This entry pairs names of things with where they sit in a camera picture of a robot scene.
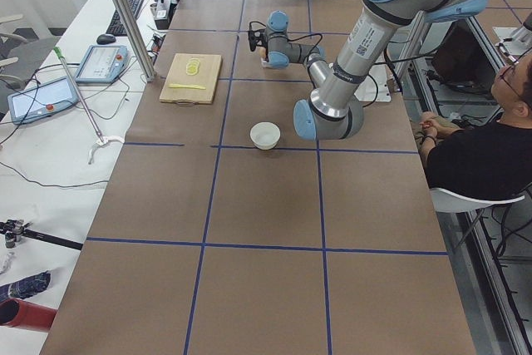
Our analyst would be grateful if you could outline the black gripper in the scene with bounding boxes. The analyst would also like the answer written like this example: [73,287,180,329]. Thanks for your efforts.
[257,29,268,52]

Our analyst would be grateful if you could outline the brown egg from bowl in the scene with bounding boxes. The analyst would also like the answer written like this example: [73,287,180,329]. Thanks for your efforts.
[259,47,267,59]

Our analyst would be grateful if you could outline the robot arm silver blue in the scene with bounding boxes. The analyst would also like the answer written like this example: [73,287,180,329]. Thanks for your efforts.
[248,0,488,141]

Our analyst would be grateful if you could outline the clear plastic egg box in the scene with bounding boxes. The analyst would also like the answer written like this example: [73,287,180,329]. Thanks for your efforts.
[260,58,274,69]

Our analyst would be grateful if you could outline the bamboo cutting board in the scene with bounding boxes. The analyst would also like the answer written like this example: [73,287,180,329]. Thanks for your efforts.
[159,53,222,105]

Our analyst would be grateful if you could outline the white bowl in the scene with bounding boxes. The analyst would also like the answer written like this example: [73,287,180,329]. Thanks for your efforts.
[249,121,281,150]

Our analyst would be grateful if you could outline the yellow plastic knife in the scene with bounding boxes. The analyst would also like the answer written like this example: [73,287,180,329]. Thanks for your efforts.
[167,83,206,91]

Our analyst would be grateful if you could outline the black keyboard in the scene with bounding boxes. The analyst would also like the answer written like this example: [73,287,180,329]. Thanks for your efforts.
[105,0,145,37]

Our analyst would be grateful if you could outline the black computer mouse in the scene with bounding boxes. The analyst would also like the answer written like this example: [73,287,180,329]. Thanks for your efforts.
[96,33,116,45]

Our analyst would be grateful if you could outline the teach pendant far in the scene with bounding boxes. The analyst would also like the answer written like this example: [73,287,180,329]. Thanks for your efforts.
[75,45,129,85]

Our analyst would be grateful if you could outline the teach pendant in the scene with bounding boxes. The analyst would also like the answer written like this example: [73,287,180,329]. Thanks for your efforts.
[75,45,129,85]
[7,76,79,125]

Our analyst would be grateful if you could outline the long metal rod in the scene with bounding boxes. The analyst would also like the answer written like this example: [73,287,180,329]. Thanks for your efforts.
[53,47,104,145]

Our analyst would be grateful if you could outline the teach pendant near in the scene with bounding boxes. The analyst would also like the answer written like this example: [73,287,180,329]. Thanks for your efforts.
[7,76,79,125]

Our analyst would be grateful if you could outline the white chair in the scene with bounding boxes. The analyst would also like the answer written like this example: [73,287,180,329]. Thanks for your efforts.
[429,182,532,256]

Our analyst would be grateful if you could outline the seated person black shirt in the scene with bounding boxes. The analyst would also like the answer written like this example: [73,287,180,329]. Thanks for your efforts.
[415,52,531,200]

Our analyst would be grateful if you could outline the black tripod clamp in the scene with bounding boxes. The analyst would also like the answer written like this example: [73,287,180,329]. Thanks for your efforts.
[0,219,83,250]

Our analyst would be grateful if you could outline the red cylinder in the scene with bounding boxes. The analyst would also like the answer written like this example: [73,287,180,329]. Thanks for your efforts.
[1,298,57,332]

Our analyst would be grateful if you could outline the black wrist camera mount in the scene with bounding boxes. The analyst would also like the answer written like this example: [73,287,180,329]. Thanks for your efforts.
[248,22,263,52]

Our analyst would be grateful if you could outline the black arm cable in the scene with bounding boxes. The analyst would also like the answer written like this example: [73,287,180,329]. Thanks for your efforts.
[248,21,425,102]

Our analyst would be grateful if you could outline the aluminium frame post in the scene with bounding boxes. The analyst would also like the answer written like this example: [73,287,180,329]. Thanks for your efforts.
[112,0,155,82]

